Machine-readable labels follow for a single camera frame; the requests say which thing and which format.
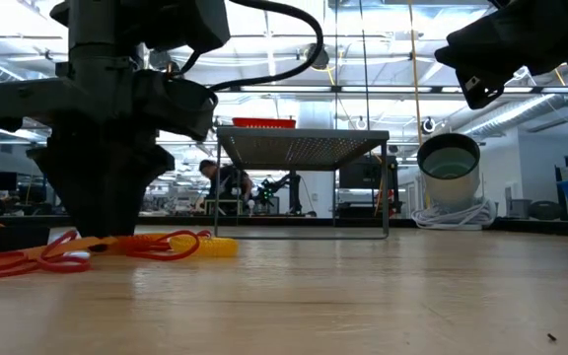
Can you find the red plastic basket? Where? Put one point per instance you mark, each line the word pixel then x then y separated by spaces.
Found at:
pixel 264 123

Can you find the background black robot arm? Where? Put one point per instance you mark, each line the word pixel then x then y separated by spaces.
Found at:
pixel 291 190

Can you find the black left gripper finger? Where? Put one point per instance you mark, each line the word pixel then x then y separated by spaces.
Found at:
pixel 82 177
pixel 126 177

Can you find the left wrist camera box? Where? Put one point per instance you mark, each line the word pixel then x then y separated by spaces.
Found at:
pixel 180 108

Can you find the silver ventilation duct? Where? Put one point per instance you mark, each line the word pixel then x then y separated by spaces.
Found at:
pixel 511 116

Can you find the grey perforated metal shelf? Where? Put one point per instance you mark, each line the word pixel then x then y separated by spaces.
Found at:
pixel 304 148

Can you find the person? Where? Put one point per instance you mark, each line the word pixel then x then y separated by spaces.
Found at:
pixel 227 182

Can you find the grey waste bin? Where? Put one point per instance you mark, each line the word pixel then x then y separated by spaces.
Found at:
pixel 520 209

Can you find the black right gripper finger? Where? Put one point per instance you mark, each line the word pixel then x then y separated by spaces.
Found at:
pixel 476 47

